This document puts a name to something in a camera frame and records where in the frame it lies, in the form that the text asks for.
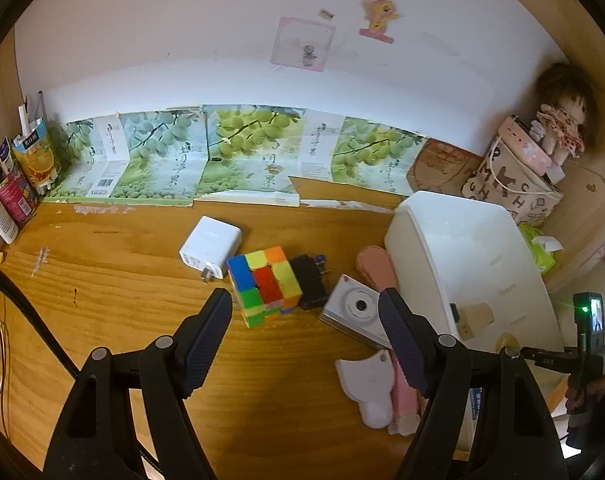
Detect white power adapter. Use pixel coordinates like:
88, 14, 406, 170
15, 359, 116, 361
179, 216, 243, 283

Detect white cat-shaped plastic piece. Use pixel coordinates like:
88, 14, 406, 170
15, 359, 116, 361
335, 350, 398, 429

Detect beige printed tote bag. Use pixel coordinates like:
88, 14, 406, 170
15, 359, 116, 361
461, 135, 565, 227

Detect colourful puzzle cube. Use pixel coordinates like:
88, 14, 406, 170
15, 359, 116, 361
226, 246, 303, 329

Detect brown-haired doll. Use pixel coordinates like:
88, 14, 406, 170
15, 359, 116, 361
528, 62, 599, 167

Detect white plastic bottle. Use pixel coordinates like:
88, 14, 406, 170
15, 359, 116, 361
0, 187, 19, 245

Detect yellow pony wall sticker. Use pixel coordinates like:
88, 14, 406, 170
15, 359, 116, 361
358, 0, 402, 44

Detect orange juice carton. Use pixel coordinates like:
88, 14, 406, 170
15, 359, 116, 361
11, 117, 59, 196

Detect pink round case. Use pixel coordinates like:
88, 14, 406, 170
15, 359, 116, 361
356, 245, 399, 293

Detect blue and white tube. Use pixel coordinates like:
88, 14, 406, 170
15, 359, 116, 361
0, 136, 17, 177

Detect pink paper wall sticker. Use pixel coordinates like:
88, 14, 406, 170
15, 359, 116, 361
271, 16, 336, 73

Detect pale floral cloth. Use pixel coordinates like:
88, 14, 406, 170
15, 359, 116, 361
545, 210, 605, 306

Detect black power adapter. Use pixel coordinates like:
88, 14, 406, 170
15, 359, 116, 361
288, 254, 330, 311

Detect red can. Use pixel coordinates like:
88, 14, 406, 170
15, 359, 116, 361
0, 170, 39, 227

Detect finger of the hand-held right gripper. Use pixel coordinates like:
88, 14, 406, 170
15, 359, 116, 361
523, 346, 580, 373

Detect white compact camera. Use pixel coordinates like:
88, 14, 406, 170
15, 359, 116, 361
318, 274, 394, 351

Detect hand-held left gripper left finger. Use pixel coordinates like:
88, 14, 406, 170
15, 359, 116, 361
42, 287, 233, 480

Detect pink hair roller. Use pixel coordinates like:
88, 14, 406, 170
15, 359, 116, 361
386, 347, 425, 436

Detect thick black cable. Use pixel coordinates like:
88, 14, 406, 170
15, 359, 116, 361
0, 257, 80, 378

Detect white plastic storage bin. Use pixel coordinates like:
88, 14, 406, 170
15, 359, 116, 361
385, 190, 565, 453

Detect pink polka dot case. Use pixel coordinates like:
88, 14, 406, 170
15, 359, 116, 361
497, 116, 554, 177

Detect green tissue pack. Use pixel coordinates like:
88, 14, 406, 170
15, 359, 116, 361
519, 224, 563, 277

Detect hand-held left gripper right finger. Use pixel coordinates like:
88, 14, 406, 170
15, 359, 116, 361
378, 287, 569, 480

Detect person's right hand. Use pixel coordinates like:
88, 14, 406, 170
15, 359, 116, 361
566, 376, 605, 415

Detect grape print cardboard backdrop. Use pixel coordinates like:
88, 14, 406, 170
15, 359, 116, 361
45, 104, 429, 209

